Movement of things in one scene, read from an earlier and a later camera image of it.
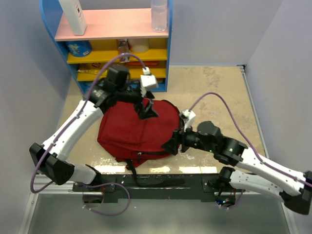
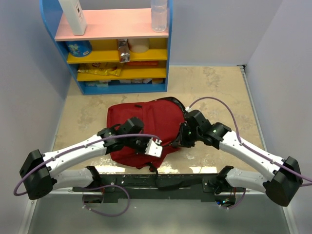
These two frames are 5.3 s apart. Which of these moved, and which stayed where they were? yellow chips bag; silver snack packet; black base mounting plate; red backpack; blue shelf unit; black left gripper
Moved: black left gripper; red backpack
Stayed: blue shelf unit; yellow chips bag; silver snack packet; black base mounting plate
